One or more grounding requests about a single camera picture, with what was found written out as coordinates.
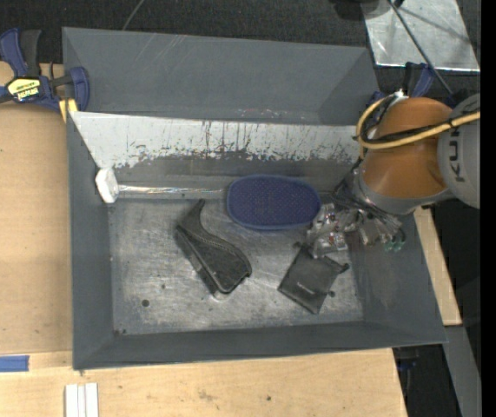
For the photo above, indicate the black shoe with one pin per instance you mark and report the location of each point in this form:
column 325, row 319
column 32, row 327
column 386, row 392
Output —
column 217, row 254

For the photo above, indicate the clear tube with white cap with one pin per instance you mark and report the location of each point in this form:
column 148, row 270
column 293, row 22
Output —
column 107, row 186

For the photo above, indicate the blue oval slipper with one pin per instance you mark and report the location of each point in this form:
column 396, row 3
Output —
column 273, row 202

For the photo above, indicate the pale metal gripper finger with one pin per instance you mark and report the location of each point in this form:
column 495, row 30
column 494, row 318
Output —
column 332, row 241
column 325, row 217

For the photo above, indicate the pale wood flat board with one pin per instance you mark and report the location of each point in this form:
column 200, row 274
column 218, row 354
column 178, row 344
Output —
column 26, row 233

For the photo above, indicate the grey metal bin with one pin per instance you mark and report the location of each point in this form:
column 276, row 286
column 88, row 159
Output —
column 165, row 311

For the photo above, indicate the black flat pouch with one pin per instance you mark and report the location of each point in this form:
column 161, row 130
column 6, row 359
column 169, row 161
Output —
column 310, row 280

